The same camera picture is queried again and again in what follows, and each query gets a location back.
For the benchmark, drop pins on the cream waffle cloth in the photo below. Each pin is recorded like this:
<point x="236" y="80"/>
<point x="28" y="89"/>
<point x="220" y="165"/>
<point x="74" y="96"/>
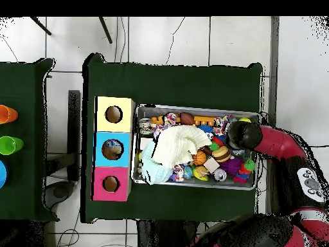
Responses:
<point x="180" y="144"/>

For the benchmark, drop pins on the mint green waffle cloth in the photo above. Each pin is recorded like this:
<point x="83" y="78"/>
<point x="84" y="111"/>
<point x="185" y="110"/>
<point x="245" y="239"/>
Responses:
<point x="156" y="172"/>

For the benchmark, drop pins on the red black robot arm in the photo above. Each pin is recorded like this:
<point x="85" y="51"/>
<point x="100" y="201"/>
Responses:
<point x="280" y="144"/>

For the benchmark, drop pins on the shallow silver mesh bin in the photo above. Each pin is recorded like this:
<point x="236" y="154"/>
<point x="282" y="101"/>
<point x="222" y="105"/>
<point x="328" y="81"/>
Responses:
<point x="149" y="113"/>

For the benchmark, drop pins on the wooden box with three holes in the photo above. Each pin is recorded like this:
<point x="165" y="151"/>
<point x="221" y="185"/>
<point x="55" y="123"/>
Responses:
<point x="126" y="159"/>

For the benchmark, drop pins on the crushed metal can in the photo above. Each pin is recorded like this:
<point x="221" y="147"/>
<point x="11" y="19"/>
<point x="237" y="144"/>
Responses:
<point x="145" y="126"/>

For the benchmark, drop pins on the brown toy football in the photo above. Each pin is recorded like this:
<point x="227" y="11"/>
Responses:
<point x="187" y="118"/>

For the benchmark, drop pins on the orange toy basketball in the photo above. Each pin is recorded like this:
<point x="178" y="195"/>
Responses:
<point x="199" y="157"/>

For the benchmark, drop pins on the dark green table cloth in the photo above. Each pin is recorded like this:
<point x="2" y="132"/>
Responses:
<point x="167" y="85"/>
<point x="25" y="180"/>

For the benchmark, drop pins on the plain wooden cube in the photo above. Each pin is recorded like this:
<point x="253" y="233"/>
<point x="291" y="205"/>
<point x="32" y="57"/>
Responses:
<point x="211" y="164"/>

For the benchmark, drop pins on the tan brown toy burger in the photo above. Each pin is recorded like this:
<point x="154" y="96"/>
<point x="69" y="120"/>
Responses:
<point x="221" y="153"/>

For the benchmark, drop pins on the purple spiky ball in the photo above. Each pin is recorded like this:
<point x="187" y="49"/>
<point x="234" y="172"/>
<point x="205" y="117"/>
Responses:
<point x="231" y="166"/>

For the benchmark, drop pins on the yellow ball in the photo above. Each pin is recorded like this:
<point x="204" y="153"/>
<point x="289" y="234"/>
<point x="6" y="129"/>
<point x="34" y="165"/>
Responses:
<point x="244" y="119"/>

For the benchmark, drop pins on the grey round stand foot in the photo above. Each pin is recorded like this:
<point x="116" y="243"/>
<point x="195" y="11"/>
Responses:
<point x="60" y="191"/>

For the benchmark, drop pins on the black tripod leg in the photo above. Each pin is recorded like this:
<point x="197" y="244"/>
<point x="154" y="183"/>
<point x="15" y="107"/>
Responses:
<point x="41" y="26"/>
<point x="106" y="31"/>

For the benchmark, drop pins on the green plastic cup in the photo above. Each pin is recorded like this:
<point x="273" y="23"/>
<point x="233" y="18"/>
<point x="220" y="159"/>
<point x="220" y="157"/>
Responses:
<point x="10" y="145"/>

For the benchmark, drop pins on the orange plastic cup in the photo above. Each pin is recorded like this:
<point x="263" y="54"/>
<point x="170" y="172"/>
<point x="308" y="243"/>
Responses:
<point x="7" y="114"/>

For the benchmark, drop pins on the blue plastic cup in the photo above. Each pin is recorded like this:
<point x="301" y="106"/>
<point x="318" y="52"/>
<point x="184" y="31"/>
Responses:
<point x="2" y="175"/>

